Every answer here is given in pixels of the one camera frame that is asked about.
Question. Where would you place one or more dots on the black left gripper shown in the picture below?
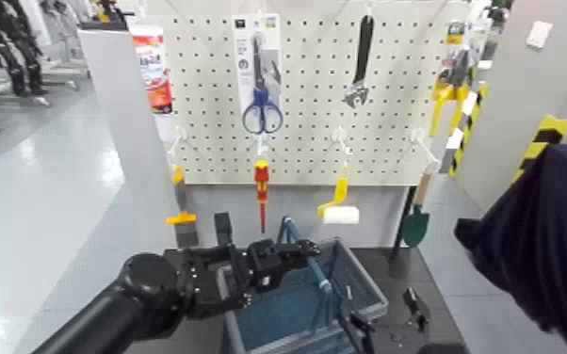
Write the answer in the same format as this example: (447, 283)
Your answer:
(214, 281)

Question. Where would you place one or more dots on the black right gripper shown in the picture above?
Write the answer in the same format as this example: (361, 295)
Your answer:
(442, 349)

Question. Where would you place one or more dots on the blue grey plastic crate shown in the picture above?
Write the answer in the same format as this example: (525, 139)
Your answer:
(288, 311)

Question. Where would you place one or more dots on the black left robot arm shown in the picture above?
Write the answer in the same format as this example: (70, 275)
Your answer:
(115, 311)

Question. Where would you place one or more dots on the red yellow screwdriver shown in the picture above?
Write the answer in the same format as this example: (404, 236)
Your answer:
(262, 188)

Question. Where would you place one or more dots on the grey scraper with yellow guard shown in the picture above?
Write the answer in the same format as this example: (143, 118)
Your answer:
(184, 227)

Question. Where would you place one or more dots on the white pegboard hook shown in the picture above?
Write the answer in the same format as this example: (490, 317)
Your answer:
(423, 146)
(177, 141)
(341, 139)
(262, 146)

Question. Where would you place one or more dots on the white perforated pegboard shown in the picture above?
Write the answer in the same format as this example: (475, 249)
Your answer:
(313, 128)

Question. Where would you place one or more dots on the person in dark navy clothing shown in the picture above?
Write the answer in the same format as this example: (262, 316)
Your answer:
(545, 237)

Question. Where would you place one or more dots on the red white product package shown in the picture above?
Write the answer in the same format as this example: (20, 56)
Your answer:
(155, 69)

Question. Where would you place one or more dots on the yellow black striped corner guard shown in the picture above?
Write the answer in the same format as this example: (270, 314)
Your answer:
(540, 143)

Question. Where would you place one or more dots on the black humanoid robot on stand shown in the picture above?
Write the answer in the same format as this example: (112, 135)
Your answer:
(11, 49)

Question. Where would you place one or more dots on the yellow black striped post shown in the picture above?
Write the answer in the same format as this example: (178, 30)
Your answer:
(469, 128)

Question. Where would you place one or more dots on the white wall switch plate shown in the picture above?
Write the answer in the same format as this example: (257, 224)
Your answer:
(539, 34)

